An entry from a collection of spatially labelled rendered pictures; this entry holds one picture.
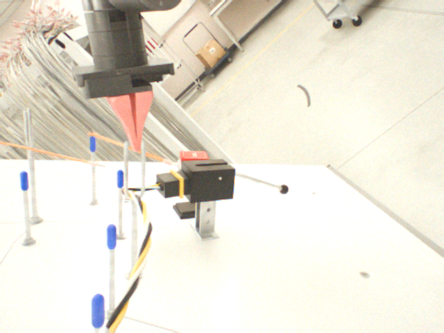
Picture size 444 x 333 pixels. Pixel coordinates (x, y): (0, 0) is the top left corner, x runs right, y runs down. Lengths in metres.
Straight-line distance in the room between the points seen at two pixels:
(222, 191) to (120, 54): 0.19
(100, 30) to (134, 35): 0.03
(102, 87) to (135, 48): 0.05
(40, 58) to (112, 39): 0.68
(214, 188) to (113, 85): 0.16
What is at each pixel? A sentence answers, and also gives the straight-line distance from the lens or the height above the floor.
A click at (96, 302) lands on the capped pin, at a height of 1.21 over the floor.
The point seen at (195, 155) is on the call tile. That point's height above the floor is 1.10.
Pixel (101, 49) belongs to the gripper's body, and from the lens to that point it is 0.45.
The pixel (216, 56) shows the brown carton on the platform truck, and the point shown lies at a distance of 7.72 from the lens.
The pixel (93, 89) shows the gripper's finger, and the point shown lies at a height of 1.29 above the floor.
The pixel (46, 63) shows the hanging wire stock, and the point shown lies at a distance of 1.11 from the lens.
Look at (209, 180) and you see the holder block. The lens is 0.48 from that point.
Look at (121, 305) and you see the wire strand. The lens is 0.25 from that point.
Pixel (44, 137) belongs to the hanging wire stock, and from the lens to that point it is 1.20.
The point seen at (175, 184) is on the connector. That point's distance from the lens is 0.47.
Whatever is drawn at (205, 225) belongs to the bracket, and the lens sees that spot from 0.51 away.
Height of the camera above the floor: 1.29
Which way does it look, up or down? 19 degrees down
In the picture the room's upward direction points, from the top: 45 degrees counter-clockwise
